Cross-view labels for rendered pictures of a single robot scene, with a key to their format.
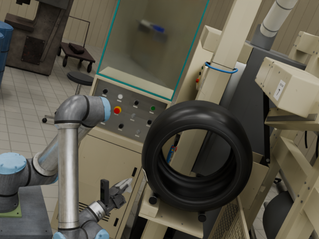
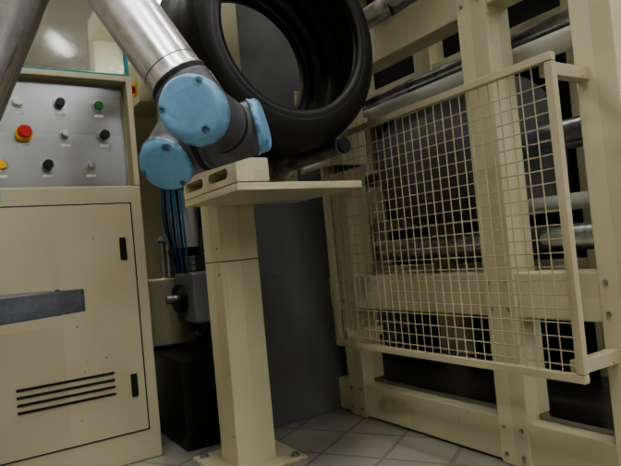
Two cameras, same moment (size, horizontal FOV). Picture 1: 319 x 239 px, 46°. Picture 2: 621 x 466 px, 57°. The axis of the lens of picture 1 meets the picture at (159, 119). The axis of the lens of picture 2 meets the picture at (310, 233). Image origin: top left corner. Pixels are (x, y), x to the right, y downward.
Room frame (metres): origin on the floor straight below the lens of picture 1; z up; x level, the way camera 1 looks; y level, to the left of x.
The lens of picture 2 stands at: (0.58, 0.49, 0.63)
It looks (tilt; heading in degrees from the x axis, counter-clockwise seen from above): 2 degrees up; 328
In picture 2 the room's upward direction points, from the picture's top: 5 degrees counter-clockwise
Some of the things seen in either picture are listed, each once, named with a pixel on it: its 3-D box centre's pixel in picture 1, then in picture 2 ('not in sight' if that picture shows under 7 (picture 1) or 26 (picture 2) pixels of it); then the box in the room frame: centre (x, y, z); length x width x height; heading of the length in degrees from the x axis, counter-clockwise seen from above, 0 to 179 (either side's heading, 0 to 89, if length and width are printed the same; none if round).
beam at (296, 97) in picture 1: (293, 87); not in sight; (1.85, -0.55, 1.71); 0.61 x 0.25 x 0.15; 1
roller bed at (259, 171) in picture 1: (245, 178); (329, 127); (2.20, -0.63, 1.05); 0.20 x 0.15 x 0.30; 1
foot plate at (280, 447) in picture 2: not in sight; (249, 456); (2.23, -0.23, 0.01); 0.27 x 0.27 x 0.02; 1
